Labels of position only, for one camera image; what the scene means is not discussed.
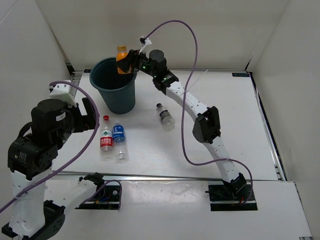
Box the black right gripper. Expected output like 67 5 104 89
114 48 157 79

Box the orange juice bottle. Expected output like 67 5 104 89
116 45 132 75

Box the red label water bottle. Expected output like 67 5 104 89
99 115 114 161

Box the blue label water bottle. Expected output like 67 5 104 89
112 120 128 161

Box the small black cap bottle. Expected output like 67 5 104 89
156 103 176 131

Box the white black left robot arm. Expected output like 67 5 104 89
1 97 105 240

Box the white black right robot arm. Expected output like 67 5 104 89
116 50 247 200

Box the dark teal plastic bin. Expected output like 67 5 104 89
89 57 137 115

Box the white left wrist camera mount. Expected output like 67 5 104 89
48 80 77 107

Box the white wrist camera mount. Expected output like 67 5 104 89
48 80 77 107
139 36 152 54

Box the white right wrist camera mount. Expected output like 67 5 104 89
139 36 152 54

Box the left robot arm base mount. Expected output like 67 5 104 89
76 180 123 211

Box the right robot arm base mount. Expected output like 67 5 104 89
205 184 258 212

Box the aluminium table frame rail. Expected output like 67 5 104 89
248 72 287 181

